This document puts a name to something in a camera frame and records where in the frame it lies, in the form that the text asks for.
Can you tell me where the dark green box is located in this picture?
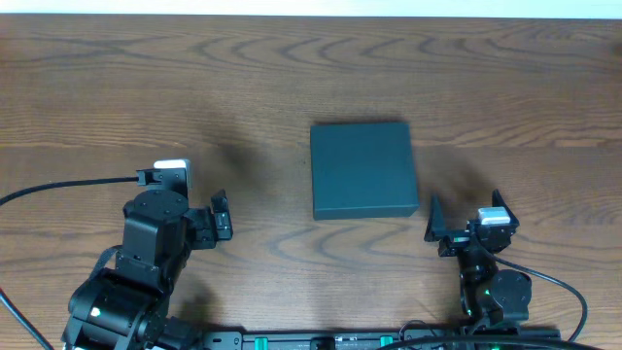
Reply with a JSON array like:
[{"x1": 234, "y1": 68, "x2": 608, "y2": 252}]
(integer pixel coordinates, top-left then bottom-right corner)
[{"x1": 310, "y1": 122, "x2": 420, "y2": 221}]

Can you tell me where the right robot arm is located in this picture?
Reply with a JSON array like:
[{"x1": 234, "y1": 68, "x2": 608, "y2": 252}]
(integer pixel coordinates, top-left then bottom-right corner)
[{"x1": 424, "y1": 191, "x2": 532, "y2": 335}]

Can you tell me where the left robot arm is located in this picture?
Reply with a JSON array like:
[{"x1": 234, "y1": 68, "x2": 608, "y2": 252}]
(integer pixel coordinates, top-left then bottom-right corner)
[{"x1": 61, "y1": 190, "x2": 233, "y2": 349}]

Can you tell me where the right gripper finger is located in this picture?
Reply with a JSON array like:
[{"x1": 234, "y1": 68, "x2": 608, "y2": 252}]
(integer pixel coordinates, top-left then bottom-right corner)
[
  {"x1": 492, "y1": 189, "x2": 508, "y2": 209},
  {"x1": 424, "y1": 195, "x2": 447, "y2": 242}
]

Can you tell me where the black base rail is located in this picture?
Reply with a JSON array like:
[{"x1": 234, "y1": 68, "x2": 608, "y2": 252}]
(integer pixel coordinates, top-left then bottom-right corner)
[{"x1": 155, "y1": 315, "x2": 563, "y2": 350}]

